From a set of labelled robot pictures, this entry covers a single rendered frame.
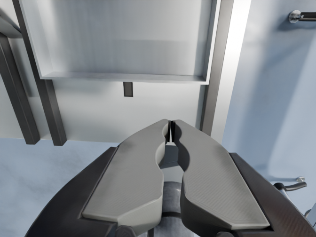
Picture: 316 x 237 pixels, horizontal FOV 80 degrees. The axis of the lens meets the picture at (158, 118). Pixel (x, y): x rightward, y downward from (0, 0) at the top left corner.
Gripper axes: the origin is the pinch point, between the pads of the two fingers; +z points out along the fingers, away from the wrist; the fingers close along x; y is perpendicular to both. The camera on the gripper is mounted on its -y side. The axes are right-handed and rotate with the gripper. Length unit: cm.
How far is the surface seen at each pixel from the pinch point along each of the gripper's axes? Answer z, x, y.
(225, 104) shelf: 20.0, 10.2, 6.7
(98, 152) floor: 108, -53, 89
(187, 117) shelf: 20.0, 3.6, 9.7
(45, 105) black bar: 17.9, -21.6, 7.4
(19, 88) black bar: 18.7, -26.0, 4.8
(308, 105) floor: 108, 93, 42
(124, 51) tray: 19.7, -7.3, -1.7
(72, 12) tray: 19.7, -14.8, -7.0
